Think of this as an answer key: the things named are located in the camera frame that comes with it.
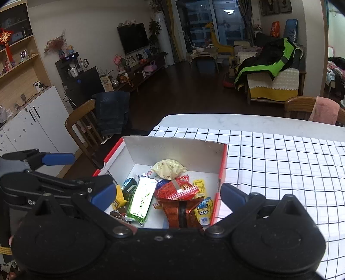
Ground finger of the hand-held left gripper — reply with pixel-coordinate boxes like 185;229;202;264
1;149;76;171
24;169;109;194

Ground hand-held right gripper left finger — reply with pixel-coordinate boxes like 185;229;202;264
34;174;136;239

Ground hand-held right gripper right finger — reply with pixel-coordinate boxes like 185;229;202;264
205;182;321;239

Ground yellow orange snack packet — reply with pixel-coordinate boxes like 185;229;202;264
112;185;129;210

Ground dark foil snack packet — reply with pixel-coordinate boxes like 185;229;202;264
109;208;132;222

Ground yellow cartoon snack packet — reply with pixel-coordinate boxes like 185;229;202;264
192;179;214;226

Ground green snack packet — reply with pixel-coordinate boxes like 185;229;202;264
126;176;158;227

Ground dark red shiny snack packet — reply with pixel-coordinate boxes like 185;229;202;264
157;199;204;230

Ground pale yellow snack packet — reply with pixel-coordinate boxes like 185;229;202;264
150;159;188;181

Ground red cardboard box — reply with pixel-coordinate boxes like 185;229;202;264
93;135;228;229

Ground white cabinet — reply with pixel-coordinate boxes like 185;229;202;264
0;85;76;179

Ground wooden dining chair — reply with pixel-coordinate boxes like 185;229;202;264
65;98;108;170
284;96;345;126

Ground white checked tablecloth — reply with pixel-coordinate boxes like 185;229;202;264
148;126;345;279

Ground blue jeans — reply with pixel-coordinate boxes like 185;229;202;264
92;91;130;137

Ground black tea bar cabinet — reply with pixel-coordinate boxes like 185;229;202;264
55;51;106;108

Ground paper bag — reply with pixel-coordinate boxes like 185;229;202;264
100;76;114;93

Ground red floor toy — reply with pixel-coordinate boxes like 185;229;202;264
222;74;237;88

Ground dark television stand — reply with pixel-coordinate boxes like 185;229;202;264
114;54;167;93

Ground dried flower vase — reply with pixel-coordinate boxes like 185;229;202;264
44;29;67;60

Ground wooden sofa yellow cover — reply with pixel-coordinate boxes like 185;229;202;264
245;67;307;106

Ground pink towel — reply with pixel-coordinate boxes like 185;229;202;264
308;97;340;125

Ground pink handbag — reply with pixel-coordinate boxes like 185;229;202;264
143;61;158;74

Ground blue storage bin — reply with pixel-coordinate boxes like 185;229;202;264
196;60;216;75

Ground red knot decoration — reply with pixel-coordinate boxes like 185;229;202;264
0;28;14;62

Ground flat screen television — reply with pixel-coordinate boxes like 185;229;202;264
117;23;149;55

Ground small coffee table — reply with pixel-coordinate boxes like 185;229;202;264
189;47;221;74

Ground black green jacket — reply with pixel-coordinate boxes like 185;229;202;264
234;37;306;91

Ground yellow giraffe toy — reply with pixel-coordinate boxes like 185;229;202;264
205;22;235;53

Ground white tower air conditioner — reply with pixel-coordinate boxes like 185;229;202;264
154;11;175;68

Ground green house plant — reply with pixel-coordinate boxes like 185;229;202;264
148;20;163;56

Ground pile of clothes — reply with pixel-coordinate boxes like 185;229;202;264
327;56;345;93

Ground glass balcony door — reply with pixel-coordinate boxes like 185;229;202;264
175;0;247;47

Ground window curtain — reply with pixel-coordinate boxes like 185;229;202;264
163;0;186;64
237;0;254;41

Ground wooden wall shelf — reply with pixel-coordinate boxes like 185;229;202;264
0;0;52;114

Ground white photo frame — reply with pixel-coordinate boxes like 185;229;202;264
126;50;150;66

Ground dark framed wall triptych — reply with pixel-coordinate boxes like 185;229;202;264
259;0;293;16

